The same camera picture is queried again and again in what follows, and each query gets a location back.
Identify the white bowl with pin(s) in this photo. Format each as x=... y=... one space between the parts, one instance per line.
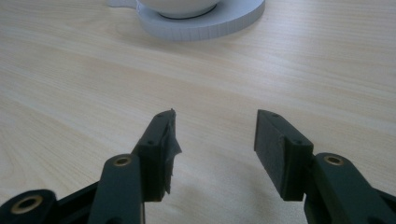
x=178 y=7

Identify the white round coaster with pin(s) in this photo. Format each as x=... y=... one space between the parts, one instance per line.
x=214 y=23

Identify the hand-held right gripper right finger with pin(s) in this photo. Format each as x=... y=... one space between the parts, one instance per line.
x=292 y=161

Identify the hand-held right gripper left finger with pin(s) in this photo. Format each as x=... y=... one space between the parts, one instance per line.
x=152 y=161

